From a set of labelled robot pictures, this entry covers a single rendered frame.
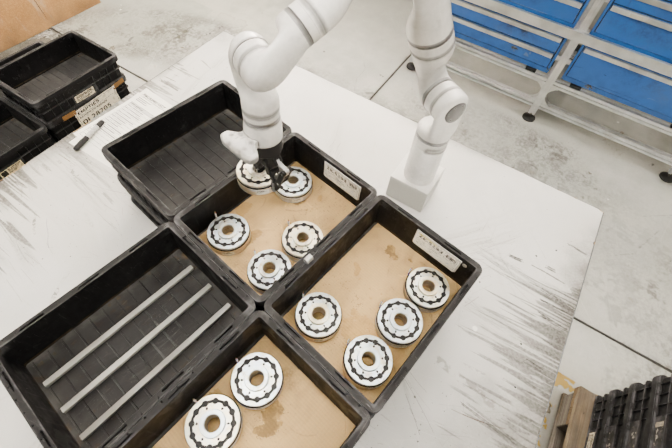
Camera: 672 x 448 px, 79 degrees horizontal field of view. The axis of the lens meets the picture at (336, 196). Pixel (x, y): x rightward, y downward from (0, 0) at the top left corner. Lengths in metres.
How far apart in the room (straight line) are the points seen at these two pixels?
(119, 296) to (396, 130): 1.00
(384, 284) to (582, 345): 1.31
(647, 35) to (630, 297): 1.25
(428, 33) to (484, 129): 1.90
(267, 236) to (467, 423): 0.64
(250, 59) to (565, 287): 1.05
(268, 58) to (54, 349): 0.75
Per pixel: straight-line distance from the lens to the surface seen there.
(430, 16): 0.81
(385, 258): 1.04
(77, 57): 2.34
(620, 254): 2.52
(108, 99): 2.15
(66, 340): 1.08
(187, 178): 1.20
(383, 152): 1.42
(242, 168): 0.96
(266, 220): 1.08
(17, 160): 2.06
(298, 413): 0.92
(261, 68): 0.67
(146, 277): 1.07
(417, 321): 0.97
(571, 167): 2.75
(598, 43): 2.58
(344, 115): 1.53
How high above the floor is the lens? 1.74
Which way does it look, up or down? 54 degrees down
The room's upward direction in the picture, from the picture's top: 7 degrees clockwise
